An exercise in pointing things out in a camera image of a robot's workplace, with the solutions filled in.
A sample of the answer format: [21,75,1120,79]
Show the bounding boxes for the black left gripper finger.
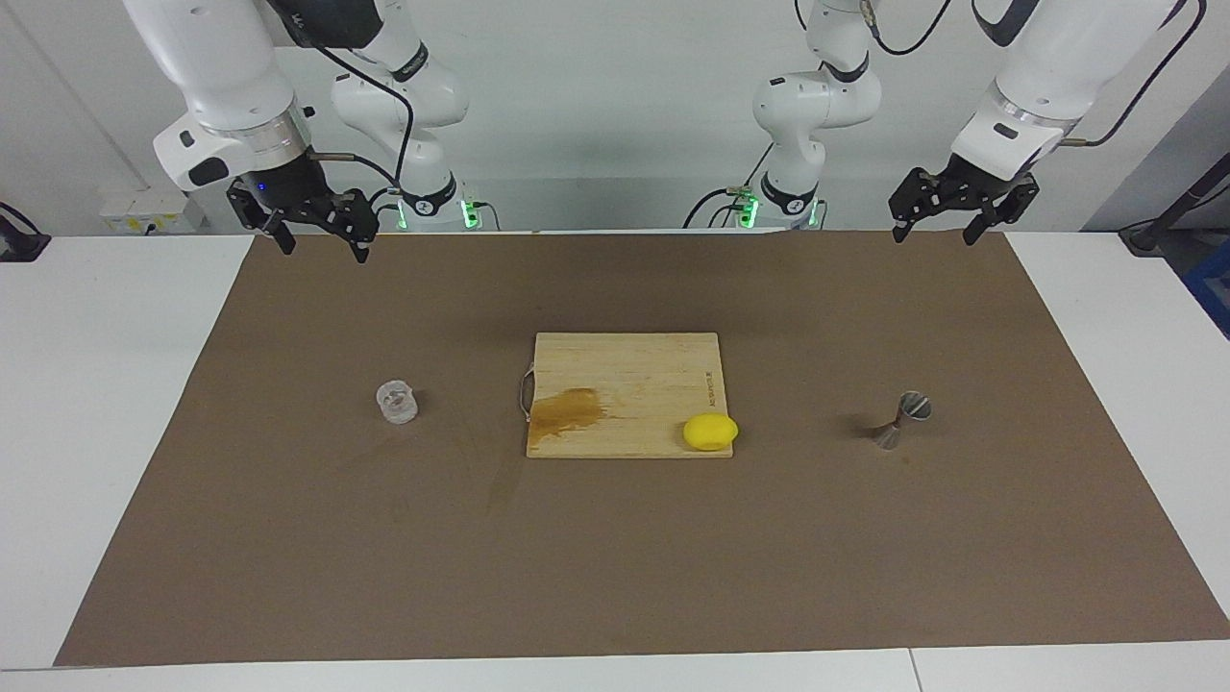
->
[963,175,1041,246]
[889,168,952,244]

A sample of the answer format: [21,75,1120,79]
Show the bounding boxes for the yellow lemon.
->
[682,413,740,452]

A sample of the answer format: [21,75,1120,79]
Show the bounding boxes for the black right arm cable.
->
[288,38,416,193]

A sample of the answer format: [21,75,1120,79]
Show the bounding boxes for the brown table mat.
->
[53,231,1230,667]

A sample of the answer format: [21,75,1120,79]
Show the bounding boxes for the black right base cable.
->
[368,185,405,233]

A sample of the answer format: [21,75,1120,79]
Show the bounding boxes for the black clamp mount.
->
[0,202,51,262]

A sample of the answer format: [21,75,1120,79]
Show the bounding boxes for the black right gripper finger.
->
[228,181,296,257]
[322,189,381,265]

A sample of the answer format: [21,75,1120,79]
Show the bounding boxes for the small clear glass cup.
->
[376,381,419,425]

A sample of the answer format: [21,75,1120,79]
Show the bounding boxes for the black left base cables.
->
[682,144,775,230]

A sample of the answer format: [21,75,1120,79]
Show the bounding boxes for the blue crate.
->
[1184,240,1230,339]

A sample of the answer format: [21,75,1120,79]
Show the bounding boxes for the black stand pole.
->
[1119,154,1230,257]

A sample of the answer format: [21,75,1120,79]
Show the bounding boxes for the white wall socket box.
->
[99,187,206,235]

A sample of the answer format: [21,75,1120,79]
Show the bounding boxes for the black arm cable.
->
[288,38,416,193]
[860,0,1210,148]

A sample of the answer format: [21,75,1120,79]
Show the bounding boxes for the steel double jigger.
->
[872,391,933,451]

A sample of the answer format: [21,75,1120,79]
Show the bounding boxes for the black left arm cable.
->
[860,0,1210,148]

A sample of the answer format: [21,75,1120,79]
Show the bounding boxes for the wooden cutting board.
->
[519,333,734,459]

